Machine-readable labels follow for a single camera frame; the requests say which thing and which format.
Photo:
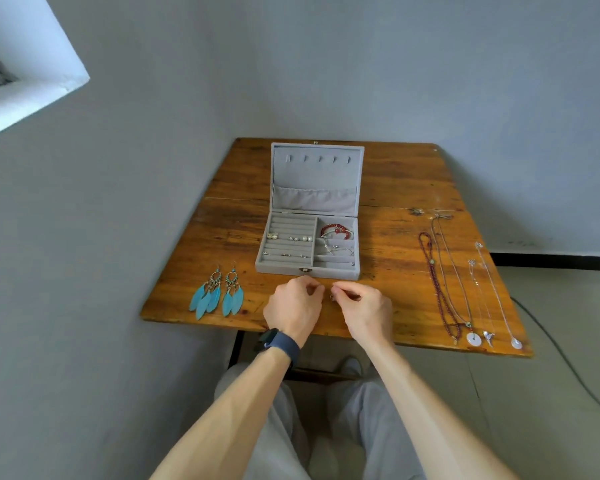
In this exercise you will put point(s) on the silver bangle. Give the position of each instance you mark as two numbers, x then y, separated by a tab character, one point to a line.
349	234

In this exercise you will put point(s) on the white window recess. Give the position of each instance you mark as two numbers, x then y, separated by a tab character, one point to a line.
25	69

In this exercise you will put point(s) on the dark blue smartwatch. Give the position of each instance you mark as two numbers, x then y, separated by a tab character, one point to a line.
280	343

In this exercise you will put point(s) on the blue feather earring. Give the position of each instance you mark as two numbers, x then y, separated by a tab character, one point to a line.
232	297
207	294

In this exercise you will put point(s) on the grey velvet jewelry box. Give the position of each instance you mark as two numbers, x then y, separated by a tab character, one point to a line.
312	194

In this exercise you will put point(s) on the wooden table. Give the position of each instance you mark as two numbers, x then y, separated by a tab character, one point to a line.
405	274

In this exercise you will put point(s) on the black table frame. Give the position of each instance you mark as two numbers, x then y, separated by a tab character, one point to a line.
237	347

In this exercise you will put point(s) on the row of pearl stud earrings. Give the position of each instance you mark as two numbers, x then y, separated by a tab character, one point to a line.
301	238

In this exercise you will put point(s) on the person's left hand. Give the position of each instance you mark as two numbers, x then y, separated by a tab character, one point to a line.
291	309

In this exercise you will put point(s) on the grey shoe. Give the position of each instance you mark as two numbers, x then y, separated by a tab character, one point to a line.
351	367

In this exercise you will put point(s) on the row of small silver studs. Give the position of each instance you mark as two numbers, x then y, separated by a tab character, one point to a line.
285	254

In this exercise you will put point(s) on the person's right forearm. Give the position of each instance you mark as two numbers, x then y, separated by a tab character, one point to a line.
425	414

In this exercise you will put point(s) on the grey trousers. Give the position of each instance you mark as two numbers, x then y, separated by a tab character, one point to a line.
365	419

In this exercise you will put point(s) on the black baseboard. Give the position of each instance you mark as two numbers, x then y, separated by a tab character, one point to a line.
555	261

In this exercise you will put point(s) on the person's left forearm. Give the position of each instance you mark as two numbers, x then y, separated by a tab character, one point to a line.
232	419

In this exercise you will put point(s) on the person's left thumb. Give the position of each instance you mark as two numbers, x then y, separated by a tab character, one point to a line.
319	292

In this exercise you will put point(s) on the person's right thumb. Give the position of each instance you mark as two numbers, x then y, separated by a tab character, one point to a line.
346	295

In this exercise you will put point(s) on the person's right hand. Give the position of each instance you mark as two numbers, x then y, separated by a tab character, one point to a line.
367	314

